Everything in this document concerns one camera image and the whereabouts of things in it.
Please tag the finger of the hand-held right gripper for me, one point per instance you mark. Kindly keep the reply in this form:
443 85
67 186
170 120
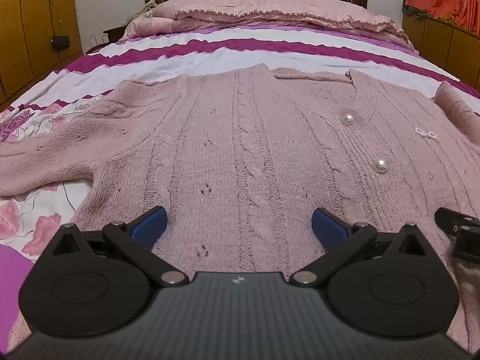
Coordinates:
465 242

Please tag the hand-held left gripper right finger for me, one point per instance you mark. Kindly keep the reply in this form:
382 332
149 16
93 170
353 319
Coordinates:
330 230

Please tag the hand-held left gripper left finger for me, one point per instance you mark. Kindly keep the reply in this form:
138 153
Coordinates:
150 225

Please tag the pink knitted cardigan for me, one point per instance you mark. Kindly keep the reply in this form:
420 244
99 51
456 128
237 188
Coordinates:
240 150

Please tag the floral striped bedsheet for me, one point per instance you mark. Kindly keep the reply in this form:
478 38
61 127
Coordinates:
225 56

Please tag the dark wooden nightstand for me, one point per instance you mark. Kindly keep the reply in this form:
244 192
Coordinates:
112 33

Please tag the low wooden cabinet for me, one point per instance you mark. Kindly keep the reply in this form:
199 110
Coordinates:
442 45

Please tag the small black bag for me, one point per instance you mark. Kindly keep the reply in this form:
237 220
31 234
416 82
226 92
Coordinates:
60 42

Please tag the beige cloth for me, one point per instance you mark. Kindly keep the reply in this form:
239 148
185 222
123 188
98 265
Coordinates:
144 9

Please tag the pink ruffled quilt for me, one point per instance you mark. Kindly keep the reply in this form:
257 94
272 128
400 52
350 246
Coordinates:
262 7

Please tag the wooden wardrobe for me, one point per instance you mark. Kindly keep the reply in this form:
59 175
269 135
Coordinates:
30 15

